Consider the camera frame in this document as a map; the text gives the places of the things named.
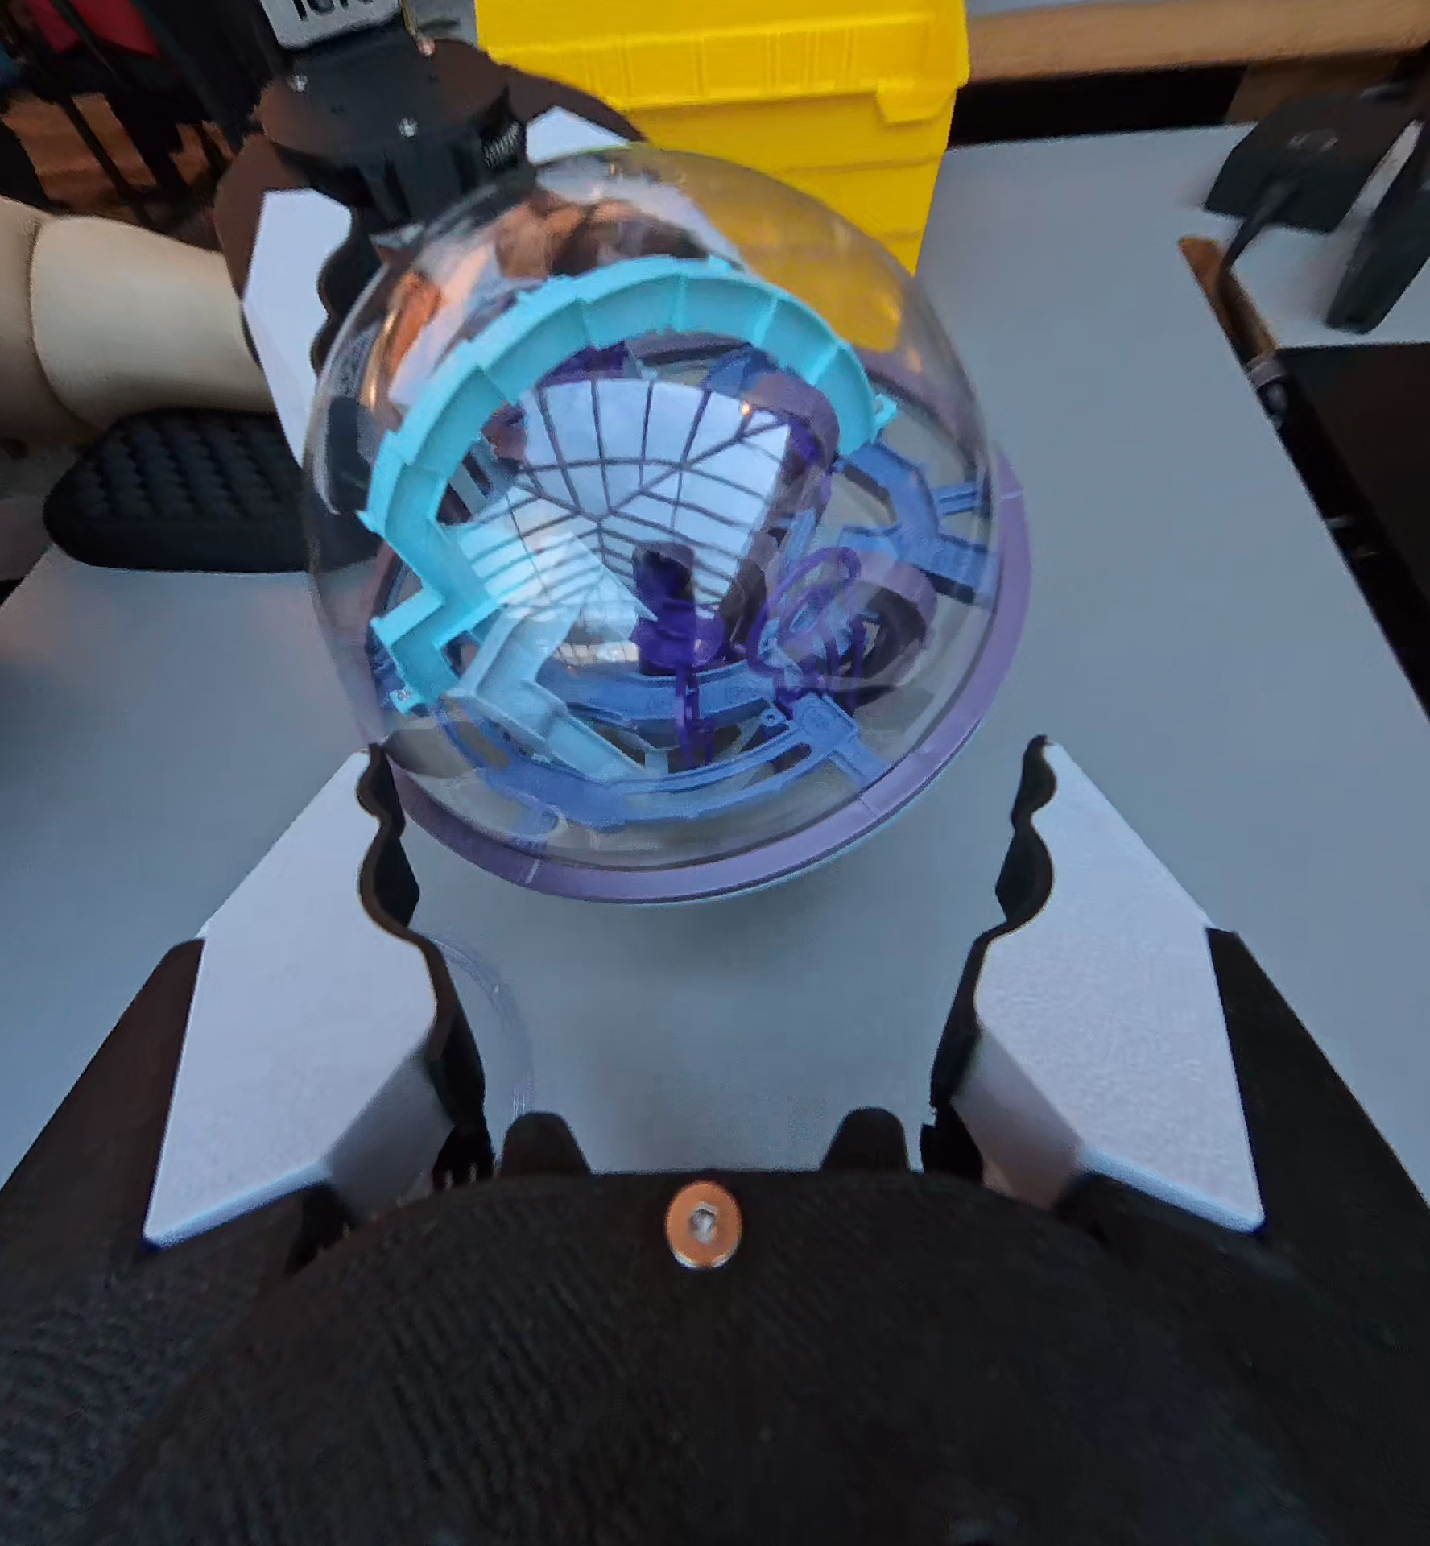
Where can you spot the yellow plastic bin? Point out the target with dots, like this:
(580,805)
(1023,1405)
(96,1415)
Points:
(727,110)

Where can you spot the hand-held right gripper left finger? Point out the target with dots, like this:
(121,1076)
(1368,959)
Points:
(292,1064)

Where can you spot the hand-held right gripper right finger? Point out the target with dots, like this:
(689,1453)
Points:
(1101,1039)

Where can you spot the black clamp bracket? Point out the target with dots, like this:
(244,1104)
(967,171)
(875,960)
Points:
(1415,242)

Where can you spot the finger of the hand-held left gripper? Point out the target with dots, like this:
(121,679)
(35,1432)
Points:
(287,266)
(577,140)

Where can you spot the person's left forearm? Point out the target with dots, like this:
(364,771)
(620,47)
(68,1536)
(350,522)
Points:
(124,314)

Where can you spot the black wrist rest pad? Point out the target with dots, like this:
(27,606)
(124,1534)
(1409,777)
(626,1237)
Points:
(172,496)

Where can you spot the black box-shaped device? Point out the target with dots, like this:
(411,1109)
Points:
(1307,158)

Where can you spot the clear maze ball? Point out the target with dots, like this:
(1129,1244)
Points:
(668,545)

